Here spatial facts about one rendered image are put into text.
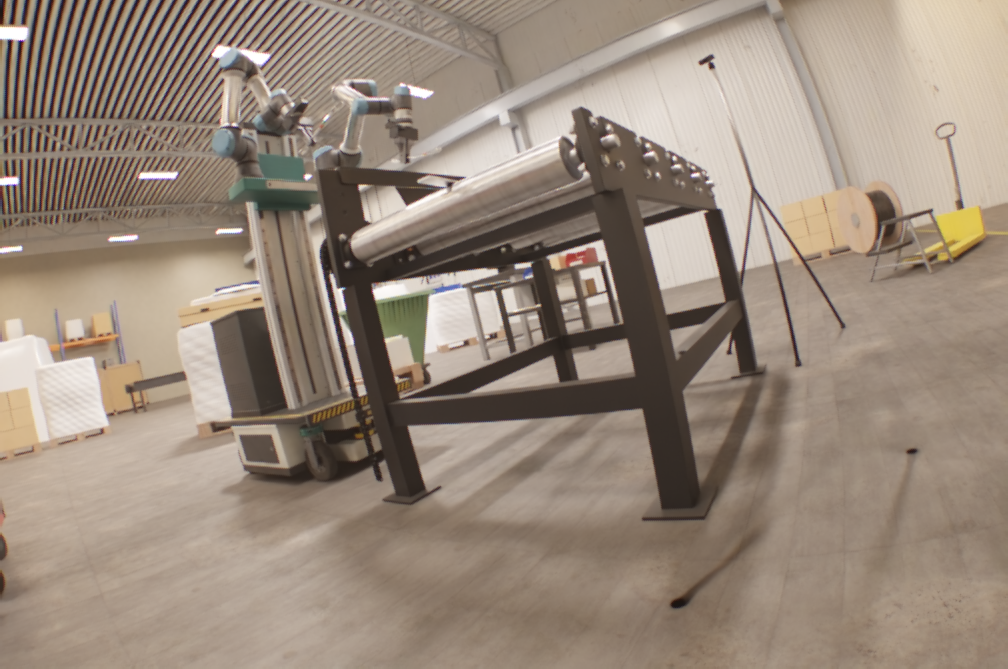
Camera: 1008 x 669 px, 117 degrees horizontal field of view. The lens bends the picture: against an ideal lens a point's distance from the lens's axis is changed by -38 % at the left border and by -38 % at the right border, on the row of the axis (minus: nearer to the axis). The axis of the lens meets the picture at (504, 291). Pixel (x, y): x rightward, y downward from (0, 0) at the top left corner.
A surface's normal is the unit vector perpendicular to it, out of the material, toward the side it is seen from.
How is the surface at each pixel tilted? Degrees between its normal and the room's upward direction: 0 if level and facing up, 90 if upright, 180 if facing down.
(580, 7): 90
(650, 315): 90
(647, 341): 90
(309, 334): 90
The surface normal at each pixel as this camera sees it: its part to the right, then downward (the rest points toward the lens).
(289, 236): 0.83, -0.22
